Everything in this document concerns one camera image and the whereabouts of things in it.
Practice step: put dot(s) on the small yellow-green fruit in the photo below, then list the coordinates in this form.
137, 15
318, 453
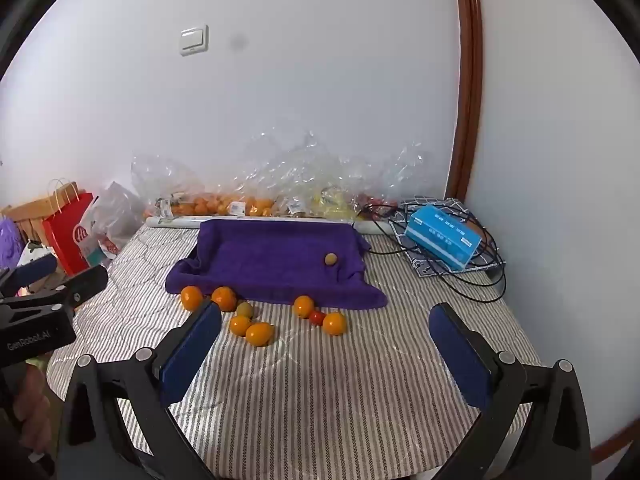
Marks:
244, 309

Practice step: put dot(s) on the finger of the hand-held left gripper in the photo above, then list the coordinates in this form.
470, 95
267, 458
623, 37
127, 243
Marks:
87, 282
35, 269

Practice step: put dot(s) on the brown wooden baseboard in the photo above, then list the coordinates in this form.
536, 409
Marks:
617, 442

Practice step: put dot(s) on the clear bag of tomatoes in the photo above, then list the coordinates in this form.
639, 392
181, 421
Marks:
395, 175

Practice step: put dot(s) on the red cherry tomato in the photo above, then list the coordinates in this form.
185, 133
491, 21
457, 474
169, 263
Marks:
316, 317

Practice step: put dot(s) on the white light switch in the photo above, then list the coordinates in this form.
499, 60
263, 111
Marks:
193, 40

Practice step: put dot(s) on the small orange mandarin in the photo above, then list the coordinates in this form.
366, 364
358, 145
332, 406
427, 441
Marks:
240, 325

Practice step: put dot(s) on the clear bag of yellow fruit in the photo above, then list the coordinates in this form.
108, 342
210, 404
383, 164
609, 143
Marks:
325, 195

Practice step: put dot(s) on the white plastic bag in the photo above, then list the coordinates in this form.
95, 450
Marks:
117, 215

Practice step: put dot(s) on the small brown round fruit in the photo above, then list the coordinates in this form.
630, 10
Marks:
330, 259

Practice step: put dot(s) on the clear bag of mandarins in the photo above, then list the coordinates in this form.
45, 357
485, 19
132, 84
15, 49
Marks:
160, 175
260, 180

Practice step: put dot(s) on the grey striped quilt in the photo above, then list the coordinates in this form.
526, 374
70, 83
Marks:
320, 390

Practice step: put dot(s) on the purple fuzzy cloth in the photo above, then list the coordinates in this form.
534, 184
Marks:
9, 242

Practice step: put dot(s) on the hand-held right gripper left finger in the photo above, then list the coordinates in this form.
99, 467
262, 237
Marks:
192, 355

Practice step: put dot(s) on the dark grid-patterned cloth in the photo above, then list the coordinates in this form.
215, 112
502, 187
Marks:
415, 260

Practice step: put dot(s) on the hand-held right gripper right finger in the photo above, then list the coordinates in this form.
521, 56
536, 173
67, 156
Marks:
460, 360

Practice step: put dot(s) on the red paper bag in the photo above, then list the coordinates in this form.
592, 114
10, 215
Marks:
65, 235

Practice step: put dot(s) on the blue tissue box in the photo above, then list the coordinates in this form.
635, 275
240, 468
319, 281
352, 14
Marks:
442, 235

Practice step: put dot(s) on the purple towel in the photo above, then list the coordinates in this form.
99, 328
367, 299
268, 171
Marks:
275, 260

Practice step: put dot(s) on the person's left hand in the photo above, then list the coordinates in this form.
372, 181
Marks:
32, 400

